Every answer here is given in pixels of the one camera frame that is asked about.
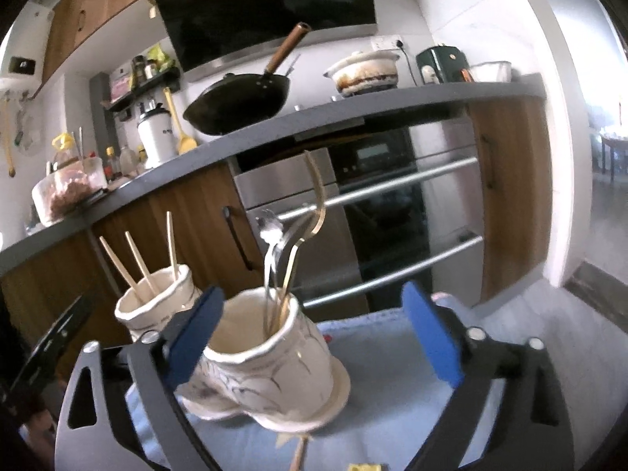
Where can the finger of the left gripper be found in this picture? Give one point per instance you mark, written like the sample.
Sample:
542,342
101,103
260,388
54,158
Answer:
40,367

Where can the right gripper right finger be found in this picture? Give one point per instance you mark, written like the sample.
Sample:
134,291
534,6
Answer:
531,431

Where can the wooden chopstick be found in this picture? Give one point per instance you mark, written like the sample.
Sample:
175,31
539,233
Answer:
121,269
299,455
171,246
146,274

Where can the yellow plastic utensil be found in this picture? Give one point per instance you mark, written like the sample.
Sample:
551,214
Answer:
365,466

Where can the silver flower-head spoon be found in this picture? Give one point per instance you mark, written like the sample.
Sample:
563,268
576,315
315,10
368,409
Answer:
271,232

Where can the gold fork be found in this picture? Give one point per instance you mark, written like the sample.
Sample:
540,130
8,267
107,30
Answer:
299,234

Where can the person left hand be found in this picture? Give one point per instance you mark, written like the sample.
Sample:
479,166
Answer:
38,434

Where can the white ceramic double utensil holder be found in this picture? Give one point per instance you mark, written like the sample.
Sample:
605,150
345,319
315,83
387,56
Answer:
289,382

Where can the blue cartoon table cloth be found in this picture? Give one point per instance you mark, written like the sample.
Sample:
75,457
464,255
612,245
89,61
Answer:
395,400

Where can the clear plastic food container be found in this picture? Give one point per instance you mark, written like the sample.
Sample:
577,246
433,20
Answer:
62,191

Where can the yellow spatula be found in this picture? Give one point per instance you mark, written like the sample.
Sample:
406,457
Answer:
186,143

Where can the white thermos black lid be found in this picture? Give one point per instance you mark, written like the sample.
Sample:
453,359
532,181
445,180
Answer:
155,133

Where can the stainless steel oven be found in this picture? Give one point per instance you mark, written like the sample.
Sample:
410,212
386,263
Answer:
415,212

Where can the white water heater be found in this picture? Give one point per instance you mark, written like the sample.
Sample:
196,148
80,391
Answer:
23,50

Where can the black range hood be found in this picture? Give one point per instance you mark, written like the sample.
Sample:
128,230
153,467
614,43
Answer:
211,33

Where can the white ceramic pot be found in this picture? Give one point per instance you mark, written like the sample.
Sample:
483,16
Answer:
364,72

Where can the white bowl on counter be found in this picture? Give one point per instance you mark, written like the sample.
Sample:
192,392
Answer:
492,72

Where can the green small appliance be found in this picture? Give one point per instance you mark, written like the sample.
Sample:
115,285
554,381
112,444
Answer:
442,64

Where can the black wok wooden handle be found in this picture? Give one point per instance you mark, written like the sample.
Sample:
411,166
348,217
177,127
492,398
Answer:
237,101

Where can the black wall spice shelf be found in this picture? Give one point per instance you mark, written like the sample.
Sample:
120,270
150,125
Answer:
169,78

